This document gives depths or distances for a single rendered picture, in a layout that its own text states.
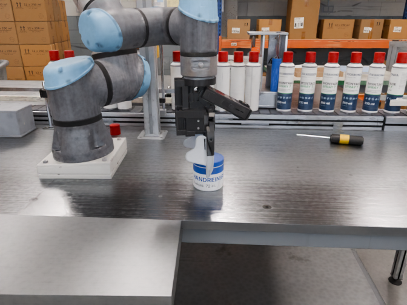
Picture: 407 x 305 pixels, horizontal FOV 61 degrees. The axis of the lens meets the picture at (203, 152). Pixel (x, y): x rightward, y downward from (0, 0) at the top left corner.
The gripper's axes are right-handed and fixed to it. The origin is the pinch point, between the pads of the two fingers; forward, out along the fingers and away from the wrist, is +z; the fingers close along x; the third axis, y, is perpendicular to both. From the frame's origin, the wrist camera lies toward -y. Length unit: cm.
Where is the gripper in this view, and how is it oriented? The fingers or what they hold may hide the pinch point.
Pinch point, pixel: (208, 165)
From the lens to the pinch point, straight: 78.4
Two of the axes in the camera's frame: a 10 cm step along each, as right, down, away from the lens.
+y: -9.9, 0.4, -1.1
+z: 0.0, 9.3, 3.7
